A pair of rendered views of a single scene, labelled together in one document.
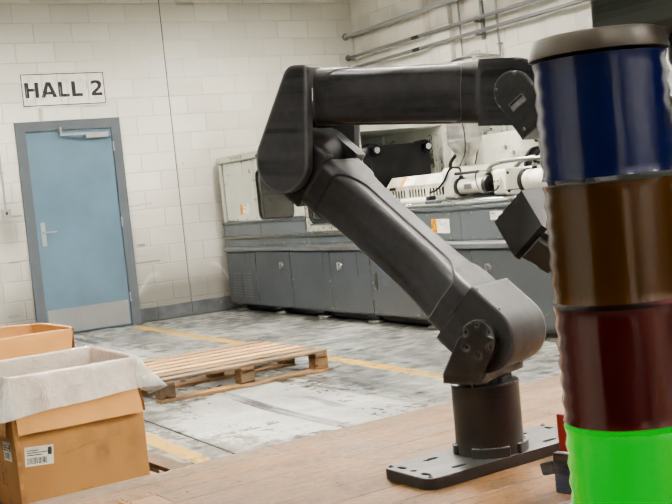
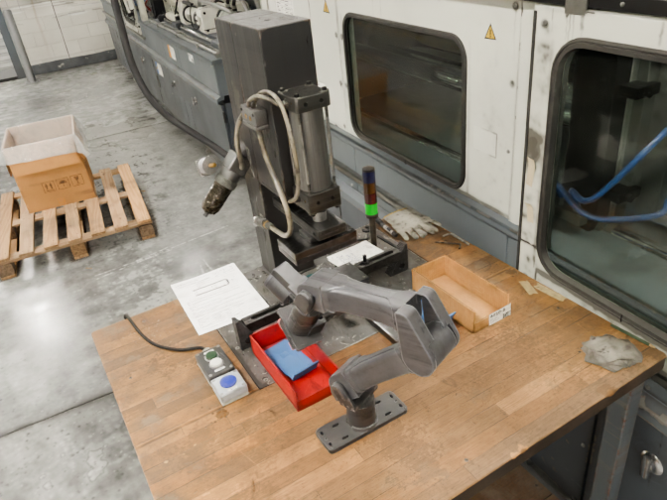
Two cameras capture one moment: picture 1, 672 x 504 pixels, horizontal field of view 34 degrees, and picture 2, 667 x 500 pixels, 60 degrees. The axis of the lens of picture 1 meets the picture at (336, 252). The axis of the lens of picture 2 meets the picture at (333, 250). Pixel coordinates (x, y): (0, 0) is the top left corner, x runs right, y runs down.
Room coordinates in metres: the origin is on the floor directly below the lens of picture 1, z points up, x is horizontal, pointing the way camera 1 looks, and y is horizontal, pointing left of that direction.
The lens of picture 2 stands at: (1.88, -0.05, 1.87)
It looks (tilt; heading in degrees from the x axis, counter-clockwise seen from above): 31 degrees down; 186
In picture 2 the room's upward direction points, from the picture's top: 7 degrees counter-clockwise
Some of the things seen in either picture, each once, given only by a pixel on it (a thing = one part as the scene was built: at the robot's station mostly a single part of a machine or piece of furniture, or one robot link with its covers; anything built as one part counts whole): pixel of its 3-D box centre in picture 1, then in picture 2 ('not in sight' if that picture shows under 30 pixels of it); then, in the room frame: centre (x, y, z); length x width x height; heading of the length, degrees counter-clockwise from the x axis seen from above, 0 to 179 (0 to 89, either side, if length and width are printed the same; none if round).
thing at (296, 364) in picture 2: not in sight; (290, 356); (0.80, -0.30, 0.92); 0.15 x 0.07 x 0.03; 40
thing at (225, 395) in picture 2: not in sight; (230, 391); (0.89, -0.44, 0.90); 0.07 x 0.07 x 0.06; 33
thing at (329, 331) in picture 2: not in sight; (325, 295); (0.50, -0.23, 0.88); 0.65 x 0.50 x 0.03; 123
